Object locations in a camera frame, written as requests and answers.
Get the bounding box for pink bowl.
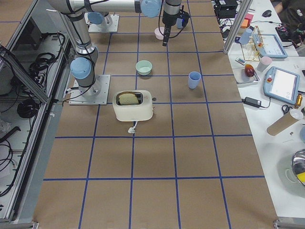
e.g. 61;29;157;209
154;27;164;40

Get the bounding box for far teach pendant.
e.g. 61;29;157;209
260;34;288;59

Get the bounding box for grey cup on desk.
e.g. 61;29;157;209
256;56;273;72

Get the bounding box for gold wire rack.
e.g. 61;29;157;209
241;25;264;62

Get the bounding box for orange sticky notes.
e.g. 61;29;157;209
240;13;254;29

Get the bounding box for cardboard tube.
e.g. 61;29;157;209
267;109;304;136

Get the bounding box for near teach pendant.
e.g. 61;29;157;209
263;66;300;104

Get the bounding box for grey tray under apple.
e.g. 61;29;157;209
234;69;260;84

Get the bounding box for steel mixing bowl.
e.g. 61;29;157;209
291;149;305;186

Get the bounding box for white toaster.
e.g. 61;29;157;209
112;90;153;122

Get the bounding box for brass cylinder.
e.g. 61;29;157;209
295;93;303;109

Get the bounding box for black power adapter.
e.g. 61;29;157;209
242;97;261;108

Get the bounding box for white remote control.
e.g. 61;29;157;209
235;57;246;65

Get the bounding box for teach pendant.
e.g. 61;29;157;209
260;34;288;59
263;66;300;104

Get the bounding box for black scissors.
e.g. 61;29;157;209
281;104;293;115

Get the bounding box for blue cup on rack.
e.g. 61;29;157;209
239;29;252;45

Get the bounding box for red apple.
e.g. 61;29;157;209
244;64;255;78

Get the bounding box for green bowl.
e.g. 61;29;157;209
135;60;153;76

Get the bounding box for aluminium frame post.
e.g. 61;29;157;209
223;0;252;54

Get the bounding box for black computer mouse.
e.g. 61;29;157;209
262;10;272;18

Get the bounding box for bread slice in toaster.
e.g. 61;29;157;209
118;93;139;105

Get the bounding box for blue cup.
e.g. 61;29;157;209
239;29;252;45
176;18;183;29
188;72;202;89

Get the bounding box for blue cup on table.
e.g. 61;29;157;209
188;72;202;89

